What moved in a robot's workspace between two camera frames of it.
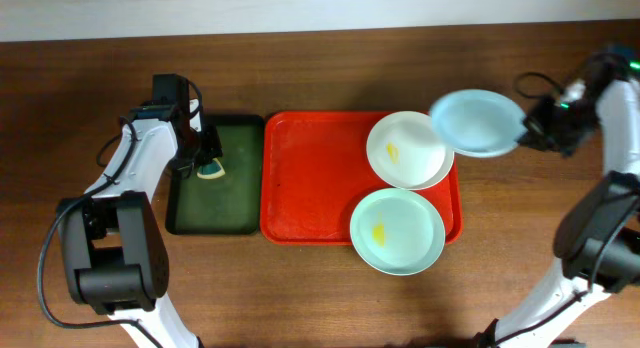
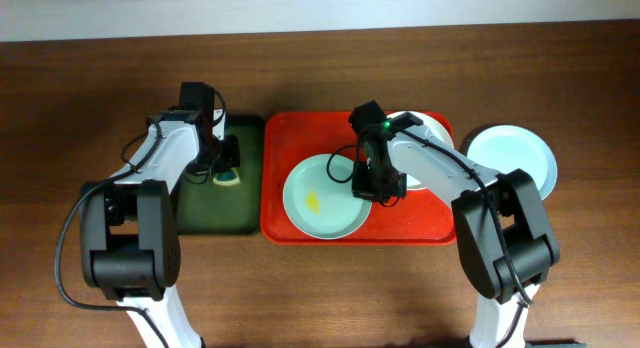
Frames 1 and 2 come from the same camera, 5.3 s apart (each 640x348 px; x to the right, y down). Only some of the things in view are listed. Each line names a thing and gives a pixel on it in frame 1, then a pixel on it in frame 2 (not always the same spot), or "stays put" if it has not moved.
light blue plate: x=482 y=123 to x=504 y=148
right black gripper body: x=563 y=122 to x=377 y=181
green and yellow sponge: x=211 y=170 to x=227 y=178
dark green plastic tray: x=232 y=204 stays put
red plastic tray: x=314 y=171 stays put
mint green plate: x=397 y=232 to x=318 y=198
